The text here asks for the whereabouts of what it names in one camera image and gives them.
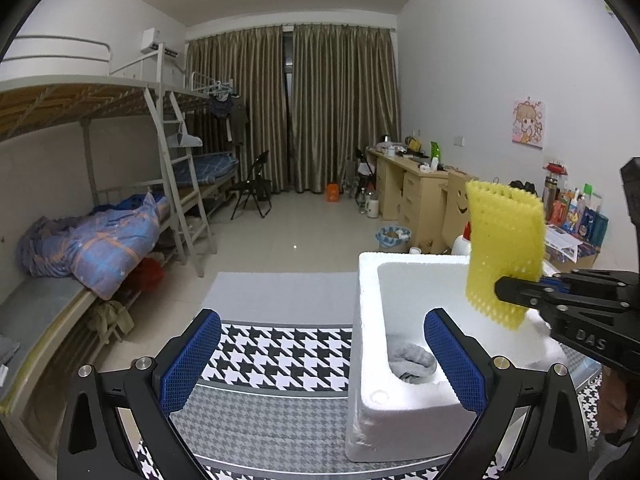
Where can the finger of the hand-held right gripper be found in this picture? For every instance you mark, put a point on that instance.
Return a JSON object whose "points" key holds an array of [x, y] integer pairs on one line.
{"points": [[600, 279], [515, 291]]}

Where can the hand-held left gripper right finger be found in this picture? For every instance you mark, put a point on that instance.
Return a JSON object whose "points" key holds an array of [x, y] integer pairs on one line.
{"points": [[452, 360]]}

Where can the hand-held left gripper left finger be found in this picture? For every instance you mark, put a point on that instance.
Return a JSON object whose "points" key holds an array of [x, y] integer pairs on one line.
{"points": [[190, 360]]}

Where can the yellow foam net sleeve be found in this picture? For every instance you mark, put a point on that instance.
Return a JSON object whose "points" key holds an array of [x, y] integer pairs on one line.
{"points": [[500, 230]]}

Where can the white foam box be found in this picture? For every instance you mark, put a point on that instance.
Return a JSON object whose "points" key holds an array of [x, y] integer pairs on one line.
{"points": [[370, 310]]}

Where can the person's right hand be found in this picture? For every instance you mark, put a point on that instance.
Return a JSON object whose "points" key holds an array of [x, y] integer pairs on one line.
{"points": [[612, 400]]}

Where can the grey cloth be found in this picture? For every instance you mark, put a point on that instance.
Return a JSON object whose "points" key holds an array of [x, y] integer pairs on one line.
{"points": [[412, 362]]}

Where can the white pump bottle red cap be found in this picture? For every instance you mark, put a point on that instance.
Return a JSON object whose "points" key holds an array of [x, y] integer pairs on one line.
{"points": [[461, 245]]}

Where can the row of toiletry bottles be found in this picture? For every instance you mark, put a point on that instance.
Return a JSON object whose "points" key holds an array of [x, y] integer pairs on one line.
{"points": [[575, 210]]}

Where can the beige cloth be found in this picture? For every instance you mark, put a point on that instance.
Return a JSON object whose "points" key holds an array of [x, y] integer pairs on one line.
{"points": [[112, 320]]}

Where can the houndstooth tablecloth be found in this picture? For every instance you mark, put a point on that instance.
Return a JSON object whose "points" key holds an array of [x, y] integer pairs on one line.
{"points": [[280, 355]]}

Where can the red cloth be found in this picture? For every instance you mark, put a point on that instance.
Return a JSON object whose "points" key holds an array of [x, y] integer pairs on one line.
{"points": [[149, 272]]}

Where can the wooden chair smiling backrest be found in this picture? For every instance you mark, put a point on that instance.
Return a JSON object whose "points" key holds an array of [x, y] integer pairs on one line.
{"points": [[457, 210]]}

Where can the black headphones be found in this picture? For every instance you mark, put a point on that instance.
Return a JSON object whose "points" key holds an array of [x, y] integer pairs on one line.
{"points": [[524, 187]]}

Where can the blue basin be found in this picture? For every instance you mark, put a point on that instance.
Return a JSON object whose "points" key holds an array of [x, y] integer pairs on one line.
{"points": [[392, 239]]}

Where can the wooden desk with drawers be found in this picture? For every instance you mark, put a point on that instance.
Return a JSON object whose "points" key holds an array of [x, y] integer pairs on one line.
{"points": [[415, 190]]}

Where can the blue plaid blanket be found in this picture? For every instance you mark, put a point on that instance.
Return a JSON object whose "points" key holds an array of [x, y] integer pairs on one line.
{"points": [[110, 240]]}

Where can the white jug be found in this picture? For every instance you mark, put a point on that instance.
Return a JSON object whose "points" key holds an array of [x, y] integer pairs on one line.
{"points": [[371, 207]]}

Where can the yellow bag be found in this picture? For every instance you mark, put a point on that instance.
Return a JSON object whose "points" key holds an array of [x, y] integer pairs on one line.
{"points": [[415, 146]]}

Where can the black folding chair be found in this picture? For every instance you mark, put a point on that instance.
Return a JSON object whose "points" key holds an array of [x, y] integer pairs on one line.
{"points": [[257, 180], [362, 170]]}

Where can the blue checked bed sheet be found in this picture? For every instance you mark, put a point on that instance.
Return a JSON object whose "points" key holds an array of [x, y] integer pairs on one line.
{"points": [[207, 167]]}

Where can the white bed ladder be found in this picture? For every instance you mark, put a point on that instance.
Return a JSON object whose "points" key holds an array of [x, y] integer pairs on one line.
{"points": [[172, 160]]}

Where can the orange container on floor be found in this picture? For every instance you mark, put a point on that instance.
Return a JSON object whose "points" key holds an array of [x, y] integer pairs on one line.
{"points": [[333, 194]]}

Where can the olive hanging shirt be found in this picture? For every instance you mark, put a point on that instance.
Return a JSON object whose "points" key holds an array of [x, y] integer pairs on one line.
{"points": [[240, 122]]}

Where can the brown pleated curtain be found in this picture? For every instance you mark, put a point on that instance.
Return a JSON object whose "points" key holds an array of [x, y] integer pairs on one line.
{"points": [[240, 110], [345, 110]]}

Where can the blue hanging garment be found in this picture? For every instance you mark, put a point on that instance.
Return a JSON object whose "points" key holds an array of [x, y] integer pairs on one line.
{"points": [[220, 106]]}

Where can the white metal bunk bed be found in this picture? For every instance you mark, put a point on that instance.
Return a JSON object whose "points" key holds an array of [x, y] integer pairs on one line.
{"points": [[65, 100], [200, 92]]}

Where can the white air conditioner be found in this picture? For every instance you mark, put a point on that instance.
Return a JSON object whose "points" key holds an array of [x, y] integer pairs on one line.
{"points": [[155, 40]]}

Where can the pink cartoon wall poster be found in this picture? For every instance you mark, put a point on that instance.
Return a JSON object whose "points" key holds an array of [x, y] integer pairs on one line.
{"points": [[528, 124]]}

